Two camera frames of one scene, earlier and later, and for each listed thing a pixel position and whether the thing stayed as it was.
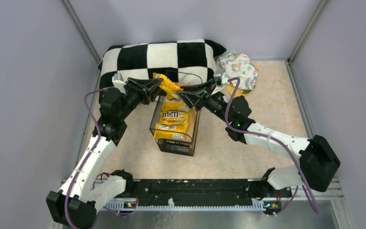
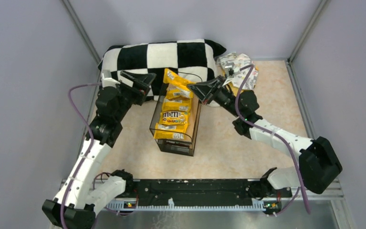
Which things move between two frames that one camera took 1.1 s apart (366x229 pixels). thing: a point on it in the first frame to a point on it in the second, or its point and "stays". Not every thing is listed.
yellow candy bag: x=169 y=88 to x=171 y=77
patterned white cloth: x=238 y=66 stays
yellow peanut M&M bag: x=174 y=117 stays
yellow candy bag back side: x=174 y=105 stays
